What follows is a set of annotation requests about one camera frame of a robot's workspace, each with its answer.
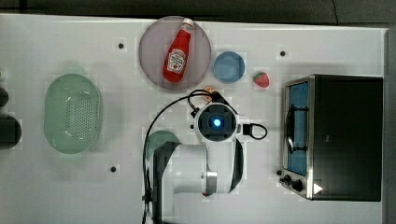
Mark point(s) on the black round container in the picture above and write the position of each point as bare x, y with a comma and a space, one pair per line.
3, 97

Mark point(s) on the black utensil cup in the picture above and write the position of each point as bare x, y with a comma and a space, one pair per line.
10, 132

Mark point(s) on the grey round plate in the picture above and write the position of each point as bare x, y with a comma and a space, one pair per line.
156, 41

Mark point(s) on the toy orange slice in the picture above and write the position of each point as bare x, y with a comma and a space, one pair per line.
208, 90

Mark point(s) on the toy strawberry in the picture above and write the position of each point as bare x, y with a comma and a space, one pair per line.
261, 79

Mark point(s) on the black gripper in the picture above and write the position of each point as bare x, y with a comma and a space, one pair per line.
216, 123

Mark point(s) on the green mug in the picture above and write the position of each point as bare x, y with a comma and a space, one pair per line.
157, 139

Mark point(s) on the red ketchup bottle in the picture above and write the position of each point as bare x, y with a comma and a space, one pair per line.
176, 59

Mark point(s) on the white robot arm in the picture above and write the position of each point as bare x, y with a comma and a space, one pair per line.
214, 165

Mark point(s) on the black toaster oven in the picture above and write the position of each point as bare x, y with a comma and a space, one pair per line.
333, 138

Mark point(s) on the blue bowl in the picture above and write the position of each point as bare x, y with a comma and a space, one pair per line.
229, 67

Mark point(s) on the green colander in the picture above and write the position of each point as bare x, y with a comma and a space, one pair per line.
73, 114

